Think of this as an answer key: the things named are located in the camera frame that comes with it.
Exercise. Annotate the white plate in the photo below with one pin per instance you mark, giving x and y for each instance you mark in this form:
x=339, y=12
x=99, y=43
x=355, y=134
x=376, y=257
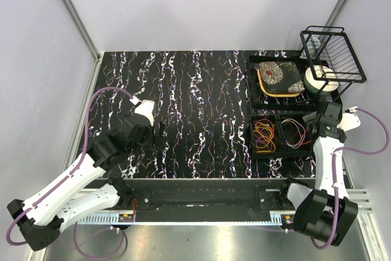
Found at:
x=325, y=85

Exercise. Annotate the black bin middle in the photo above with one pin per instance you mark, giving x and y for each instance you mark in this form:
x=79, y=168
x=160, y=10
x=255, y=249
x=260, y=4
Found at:
x=295, y=139

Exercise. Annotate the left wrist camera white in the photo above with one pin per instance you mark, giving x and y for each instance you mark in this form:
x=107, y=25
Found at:
x=144, y=107

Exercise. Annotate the black bin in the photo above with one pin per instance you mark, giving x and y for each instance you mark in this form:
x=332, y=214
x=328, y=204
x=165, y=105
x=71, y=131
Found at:
x=295, y=139
x=265, y=136

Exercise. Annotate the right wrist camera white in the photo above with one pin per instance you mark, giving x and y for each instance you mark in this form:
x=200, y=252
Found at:
x=349, y=120

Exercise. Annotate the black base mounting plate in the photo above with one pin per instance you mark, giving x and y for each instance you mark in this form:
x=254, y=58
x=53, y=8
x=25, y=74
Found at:
x=248, y=192

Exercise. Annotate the aluminium rail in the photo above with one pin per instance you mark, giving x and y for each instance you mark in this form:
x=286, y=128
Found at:
x=269, y=214

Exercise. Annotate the white cup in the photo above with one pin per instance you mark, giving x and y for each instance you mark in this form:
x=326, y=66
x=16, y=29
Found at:
x=313, y=46

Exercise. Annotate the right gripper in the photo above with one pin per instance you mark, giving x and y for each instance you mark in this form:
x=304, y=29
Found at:
x=309, y=118

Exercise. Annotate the black wire dish rack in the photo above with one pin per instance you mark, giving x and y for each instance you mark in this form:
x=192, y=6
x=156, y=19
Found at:
x=337, y=53

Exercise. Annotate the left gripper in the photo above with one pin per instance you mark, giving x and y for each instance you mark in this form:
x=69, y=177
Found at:
x=159, y=141

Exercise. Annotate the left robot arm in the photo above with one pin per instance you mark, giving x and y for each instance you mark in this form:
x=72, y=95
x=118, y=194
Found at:
x=45, y=215

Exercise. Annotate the black tray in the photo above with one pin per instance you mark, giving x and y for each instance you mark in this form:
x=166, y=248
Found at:
x=305, y=101

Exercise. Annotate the left aluminium frame post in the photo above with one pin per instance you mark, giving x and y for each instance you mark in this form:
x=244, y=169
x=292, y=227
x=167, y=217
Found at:
x=80, y=27

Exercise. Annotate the black bin left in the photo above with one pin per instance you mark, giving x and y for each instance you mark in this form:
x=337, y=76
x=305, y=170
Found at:
x=265, y=136

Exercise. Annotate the floral black cushion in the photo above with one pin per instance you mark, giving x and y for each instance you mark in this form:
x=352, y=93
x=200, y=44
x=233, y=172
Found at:
x=280, y=79

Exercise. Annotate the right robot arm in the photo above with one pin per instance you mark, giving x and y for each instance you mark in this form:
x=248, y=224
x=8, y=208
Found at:
x=324, y=213

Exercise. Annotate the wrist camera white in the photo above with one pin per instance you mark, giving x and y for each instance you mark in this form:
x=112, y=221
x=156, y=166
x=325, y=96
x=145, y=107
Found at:
x=144, y=107
x=349, y=120

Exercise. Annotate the black marble pattern mat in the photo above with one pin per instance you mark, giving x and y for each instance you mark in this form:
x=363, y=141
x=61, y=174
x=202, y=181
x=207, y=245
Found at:
x=202, y=98

